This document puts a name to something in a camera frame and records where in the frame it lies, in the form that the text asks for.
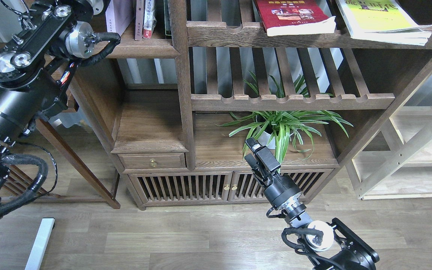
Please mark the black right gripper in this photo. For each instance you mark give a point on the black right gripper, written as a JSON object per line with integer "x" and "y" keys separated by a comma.
{"x": 278, "y": 189}

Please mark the yellow green book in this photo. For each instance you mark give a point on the yellow green book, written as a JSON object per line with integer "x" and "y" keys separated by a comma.
{"x": 381, "y": 21}

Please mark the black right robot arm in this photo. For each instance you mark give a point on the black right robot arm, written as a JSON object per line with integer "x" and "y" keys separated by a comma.
{"x": 329, "y": 246}

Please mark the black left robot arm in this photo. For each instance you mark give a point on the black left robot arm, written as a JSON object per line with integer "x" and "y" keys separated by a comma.
{"x": 36, "y": 68}

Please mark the white plant pot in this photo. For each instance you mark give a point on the white plant pot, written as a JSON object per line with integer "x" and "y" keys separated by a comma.
{"x": 267, "y": 138}

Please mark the right slatted cabinet door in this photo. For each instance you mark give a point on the right slatted cabinet door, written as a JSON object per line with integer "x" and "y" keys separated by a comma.
{"x": 245, "y": 189}

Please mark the slatted cabinet door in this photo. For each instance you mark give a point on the slatted cabinet door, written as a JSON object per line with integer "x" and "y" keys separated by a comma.
{"x": 176, "y": 189}
{"x": 245, "y": 189}

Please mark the green spider plant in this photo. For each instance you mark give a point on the green spider plant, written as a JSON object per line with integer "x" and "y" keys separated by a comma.
{"x": 292, "y": 128}

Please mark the left slatted cabinet door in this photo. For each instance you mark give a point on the left slatted cabinet door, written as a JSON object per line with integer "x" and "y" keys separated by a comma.
{"x": 176, "y": 189}

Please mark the dark wooden bookshelf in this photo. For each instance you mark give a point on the dark wooden bookshelf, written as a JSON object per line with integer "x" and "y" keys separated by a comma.
{"x": 169, "y": 95}

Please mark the dark upright book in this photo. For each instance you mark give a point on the dark upright book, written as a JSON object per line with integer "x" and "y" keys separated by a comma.
{"x": 166, "y": 19}

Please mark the white red upright book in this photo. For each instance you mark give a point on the white red upright book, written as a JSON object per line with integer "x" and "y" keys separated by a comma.
{"x": 149, "y": 21}

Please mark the brown upright book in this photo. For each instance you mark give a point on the brown upright book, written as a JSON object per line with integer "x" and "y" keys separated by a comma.
{"x": 138, "y": 19}

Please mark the white metal table leg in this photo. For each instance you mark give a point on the white metal table leg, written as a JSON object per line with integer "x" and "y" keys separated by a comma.
{"x": 39, "y": 247}

